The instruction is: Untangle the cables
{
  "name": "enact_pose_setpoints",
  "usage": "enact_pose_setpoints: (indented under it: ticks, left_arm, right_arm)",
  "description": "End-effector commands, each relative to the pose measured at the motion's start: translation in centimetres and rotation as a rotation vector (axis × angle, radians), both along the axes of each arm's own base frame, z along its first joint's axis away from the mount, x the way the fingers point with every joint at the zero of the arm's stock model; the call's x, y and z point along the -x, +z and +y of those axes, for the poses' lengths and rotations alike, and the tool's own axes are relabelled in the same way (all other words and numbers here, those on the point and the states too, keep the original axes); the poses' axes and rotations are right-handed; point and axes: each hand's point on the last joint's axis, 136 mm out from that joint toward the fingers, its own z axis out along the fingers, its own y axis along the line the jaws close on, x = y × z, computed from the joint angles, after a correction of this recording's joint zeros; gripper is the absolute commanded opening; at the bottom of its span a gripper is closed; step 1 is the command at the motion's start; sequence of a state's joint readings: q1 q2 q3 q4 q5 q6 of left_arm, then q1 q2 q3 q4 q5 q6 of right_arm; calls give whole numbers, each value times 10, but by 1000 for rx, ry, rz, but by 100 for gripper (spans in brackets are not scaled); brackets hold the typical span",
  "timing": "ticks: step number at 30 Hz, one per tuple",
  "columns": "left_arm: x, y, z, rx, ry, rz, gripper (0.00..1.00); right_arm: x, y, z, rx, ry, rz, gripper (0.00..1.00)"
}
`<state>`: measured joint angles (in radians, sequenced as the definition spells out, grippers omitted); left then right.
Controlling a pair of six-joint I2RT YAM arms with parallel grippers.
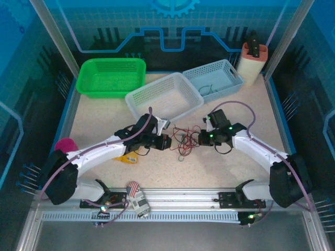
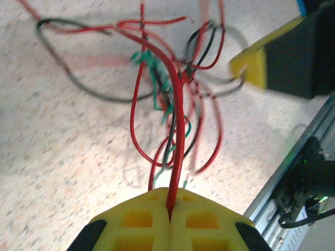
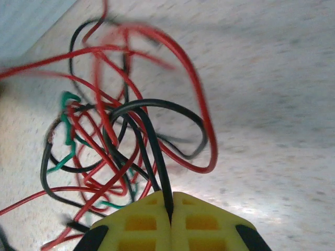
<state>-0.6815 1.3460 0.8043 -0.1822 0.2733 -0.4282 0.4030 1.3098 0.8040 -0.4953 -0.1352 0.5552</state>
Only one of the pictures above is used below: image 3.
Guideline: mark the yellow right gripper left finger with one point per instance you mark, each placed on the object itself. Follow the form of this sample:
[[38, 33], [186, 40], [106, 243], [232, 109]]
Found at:
[[162, 235]]

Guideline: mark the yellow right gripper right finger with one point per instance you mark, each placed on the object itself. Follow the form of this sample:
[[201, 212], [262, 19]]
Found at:
[[178, 235]]

